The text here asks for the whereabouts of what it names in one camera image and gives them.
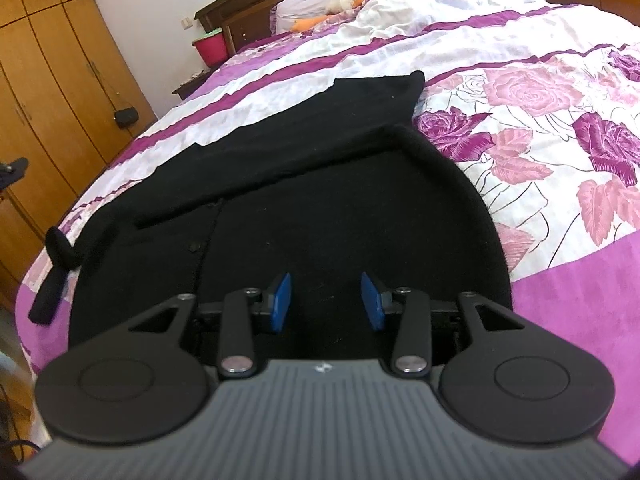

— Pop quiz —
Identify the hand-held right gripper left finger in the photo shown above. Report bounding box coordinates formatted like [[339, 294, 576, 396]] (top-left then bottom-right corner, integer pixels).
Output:
[[129, 272, 292, 377]]

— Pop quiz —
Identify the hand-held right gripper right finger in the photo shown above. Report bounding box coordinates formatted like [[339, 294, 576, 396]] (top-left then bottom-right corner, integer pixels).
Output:
[[361, 272, 526, 375]]

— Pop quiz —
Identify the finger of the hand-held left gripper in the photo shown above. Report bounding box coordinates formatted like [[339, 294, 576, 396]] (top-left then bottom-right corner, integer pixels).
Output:
[[0, 157, 29, 197]]

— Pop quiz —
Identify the purple floral quilt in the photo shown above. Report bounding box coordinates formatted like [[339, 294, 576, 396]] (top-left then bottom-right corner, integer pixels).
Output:
[[15, 0, 640, 467]]

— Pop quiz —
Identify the lilac frilled pillow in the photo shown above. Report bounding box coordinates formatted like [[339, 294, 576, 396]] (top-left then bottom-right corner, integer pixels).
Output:
[[271, 0, 347, 35]]

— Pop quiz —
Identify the dark wooden headboard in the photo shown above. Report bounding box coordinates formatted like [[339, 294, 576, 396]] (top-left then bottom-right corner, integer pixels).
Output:
[[194, 0, 362, 57]]

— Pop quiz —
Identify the small black pouch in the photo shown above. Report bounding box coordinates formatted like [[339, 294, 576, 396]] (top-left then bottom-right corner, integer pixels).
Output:
[[113, 105, 140, 129]]

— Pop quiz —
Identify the wooden wardrobe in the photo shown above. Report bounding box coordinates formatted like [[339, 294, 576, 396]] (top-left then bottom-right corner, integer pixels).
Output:
[[0, 0, 159, 307]]

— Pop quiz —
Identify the black cable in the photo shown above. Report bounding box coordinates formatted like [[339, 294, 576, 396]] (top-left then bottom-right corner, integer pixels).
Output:
[[0, 390, 43, 468]]

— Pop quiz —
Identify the red bucket with green rim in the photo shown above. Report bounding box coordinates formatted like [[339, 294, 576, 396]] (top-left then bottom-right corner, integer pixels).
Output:
[[192, 28, 229, 67]]

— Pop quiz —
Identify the black knit cardigan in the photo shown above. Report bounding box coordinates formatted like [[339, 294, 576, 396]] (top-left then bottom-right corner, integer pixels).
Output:
[[28, 71, 514, 361]]

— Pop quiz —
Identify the dark wooden nightstand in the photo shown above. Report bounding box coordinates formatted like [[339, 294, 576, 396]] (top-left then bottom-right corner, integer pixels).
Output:
[[172, 67, 217, 101]]

